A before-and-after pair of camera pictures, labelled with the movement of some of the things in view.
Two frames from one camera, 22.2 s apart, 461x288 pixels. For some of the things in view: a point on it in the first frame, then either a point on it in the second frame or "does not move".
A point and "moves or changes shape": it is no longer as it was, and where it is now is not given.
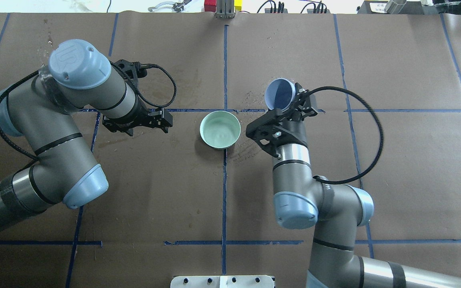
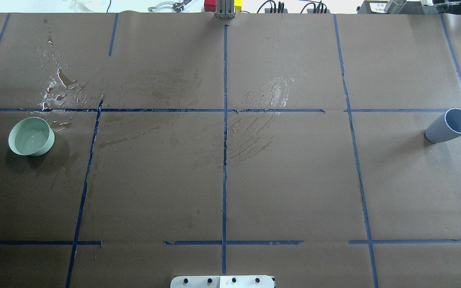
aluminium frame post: [225, 9] does not move
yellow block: [238, 5] does not move
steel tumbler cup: [394, 7] does not move
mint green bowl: [220, 129] moves or changes shape
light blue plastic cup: [279, 93] to [452, 124]
